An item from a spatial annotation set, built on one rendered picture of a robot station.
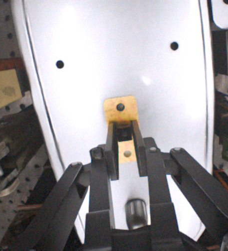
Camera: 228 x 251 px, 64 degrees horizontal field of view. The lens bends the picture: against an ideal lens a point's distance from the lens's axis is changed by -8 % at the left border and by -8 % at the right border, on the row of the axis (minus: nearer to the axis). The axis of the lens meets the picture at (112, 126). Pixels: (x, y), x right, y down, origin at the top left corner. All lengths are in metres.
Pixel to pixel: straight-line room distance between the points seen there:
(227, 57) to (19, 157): 0.29
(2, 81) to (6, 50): 0.40
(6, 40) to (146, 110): 0.46
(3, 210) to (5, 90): 0.71
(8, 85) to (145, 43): 0.15
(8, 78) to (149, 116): 0.16
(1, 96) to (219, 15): 0.25
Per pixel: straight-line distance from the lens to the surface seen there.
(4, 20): 0.62
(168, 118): 0.25
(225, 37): 0.28
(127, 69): 0.23
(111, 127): 0.21
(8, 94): 0.22
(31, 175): 0.70
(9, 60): 0.32
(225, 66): 0.29
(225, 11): 0.26
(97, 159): 0.16
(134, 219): 0.27
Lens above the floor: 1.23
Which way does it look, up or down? 70 degrees down
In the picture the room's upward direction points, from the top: 177 degrees counter-clockwise
